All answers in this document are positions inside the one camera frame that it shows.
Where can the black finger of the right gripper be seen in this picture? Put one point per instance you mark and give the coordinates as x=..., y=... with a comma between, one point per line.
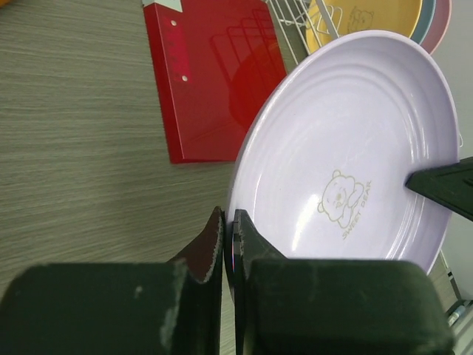
x=449, y=186

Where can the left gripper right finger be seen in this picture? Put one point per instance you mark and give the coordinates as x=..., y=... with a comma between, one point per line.
x=315, y=306

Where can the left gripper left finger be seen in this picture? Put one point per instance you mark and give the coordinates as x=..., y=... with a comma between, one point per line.
x=120, y=308

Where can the lavender plate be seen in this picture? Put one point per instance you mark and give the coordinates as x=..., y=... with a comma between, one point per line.
x=322, y=171

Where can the blue plate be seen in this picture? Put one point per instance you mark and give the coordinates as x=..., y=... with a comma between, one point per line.
x=424, y=21

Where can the pink plate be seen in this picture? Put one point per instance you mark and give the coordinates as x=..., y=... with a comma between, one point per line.
x=439, y=25

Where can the yellow plate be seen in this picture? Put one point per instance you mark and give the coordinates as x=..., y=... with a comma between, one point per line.
x=353, y=16

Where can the red plastic folder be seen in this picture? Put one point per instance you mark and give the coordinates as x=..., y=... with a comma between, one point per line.
x=215, y=64

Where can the white wire dish rack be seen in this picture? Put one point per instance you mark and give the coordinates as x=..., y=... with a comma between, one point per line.
x=303, y=26

